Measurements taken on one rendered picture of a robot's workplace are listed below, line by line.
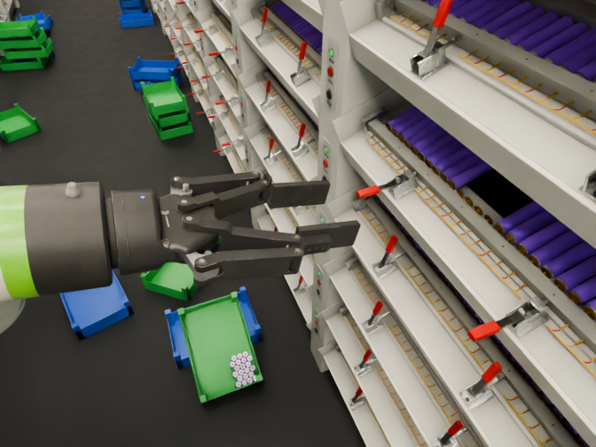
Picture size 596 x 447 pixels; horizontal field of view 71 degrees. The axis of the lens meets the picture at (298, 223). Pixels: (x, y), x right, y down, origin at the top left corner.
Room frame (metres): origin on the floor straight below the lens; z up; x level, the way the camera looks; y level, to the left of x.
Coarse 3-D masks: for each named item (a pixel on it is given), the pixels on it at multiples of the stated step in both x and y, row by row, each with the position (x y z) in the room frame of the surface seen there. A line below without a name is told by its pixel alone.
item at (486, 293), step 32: (384, 96) 0.71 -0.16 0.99; (352, 128) 0.69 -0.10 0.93; (352, 160) 0.64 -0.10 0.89; (384, 160) 0.60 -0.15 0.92; (384, 192) 0.53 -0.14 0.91; (416, 192) 0.51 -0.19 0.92; (416, 224) 0.45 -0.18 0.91; (448, 224) 0.44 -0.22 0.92; (448, 256) 0.39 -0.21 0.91; (480, 288) 0.33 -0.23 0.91; (512, 352) 0.26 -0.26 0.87; (544, 352) 0.24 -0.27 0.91; (576, 352) 0.24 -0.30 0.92; (544, 384) 0.22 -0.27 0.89; (576, 384) 0.20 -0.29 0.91; (576, 416) 0.18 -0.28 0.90
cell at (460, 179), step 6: (480, 162) 0.52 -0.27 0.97; (474, 168) 0.51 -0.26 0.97; (480, 168) 0.51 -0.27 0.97; (486, 168) 0.51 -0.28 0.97; (492, 168) 0.51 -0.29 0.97; (462, 174) 0.51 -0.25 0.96; (468, 174) 0.50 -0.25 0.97; (474, 174) 0.50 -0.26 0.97; (480, 174) 0.50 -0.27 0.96; (450, 180) 0.51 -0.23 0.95; (456, 180) 0.50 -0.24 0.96; (462, 180) 0.50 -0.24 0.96; (468, 180) 0.50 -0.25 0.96; (456, 186) 0.49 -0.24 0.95
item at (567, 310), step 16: (384, 128) 0.65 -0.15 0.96; (384, 144) 0.63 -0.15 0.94; (400, 144) 0.60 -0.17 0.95; (400, 160) 0.58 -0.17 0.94; (416, 160) 0.56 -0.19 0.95; (432, 176) 0.51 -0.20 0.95; (448, 192) 0.47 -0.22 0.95; (464, 208) 0.44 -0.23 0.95; (480, 224) 0.41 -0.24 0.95; (464, 240) 0.40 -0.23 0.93; (480, 240) 0.39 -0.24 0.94; (496, 240) 0.38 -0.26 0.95; (480, 256) 0.37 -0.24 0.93; (512, 256) 0.35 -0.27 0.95; (496, 272) 0.34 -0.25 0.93; (512, 272) 0.34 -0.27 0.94; (528, 272) 0.32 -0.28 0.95; (512, 288) 0.32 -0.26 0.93; (544, 288) 0.30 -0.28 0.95; (560, 304) 0.28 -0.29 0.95; (576, 320) 0.26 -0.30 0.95; (592, 320) 0.25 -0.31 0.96; (592, 336) 0.24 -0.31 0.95
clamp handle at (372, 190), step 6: (396, 180) 0.52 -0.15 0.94; (372, 186) 0.51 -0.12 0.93; (378, 186) 0.51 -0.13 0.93; (384, 186) 0.51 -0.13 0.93; (390, 186) 0.51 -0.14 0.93; (360, 192) 0.50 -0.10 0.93; (366, 192) 0.50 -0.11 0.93; (372, 192) 0.50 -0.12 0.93; (378, 192) 0.50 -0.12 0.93; (360, 198) 0.49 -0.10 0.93
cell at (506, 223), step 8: (520, 208) 0.42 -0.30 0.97; (528, 208) 0.42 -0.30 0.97; (536, 208) 0.41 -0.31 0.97; (544, 208) 0.42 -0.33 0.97; (512, 216) 0.41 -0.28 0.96; (520, 216) 0.41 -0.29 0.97; (528, 216) 0.41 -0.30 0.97; (504, 224) 0.40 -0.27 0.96; (512, 224) 0.40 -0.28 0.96; (520, 224) 0.40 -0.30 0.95; (504, 232) 0.40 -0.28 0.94
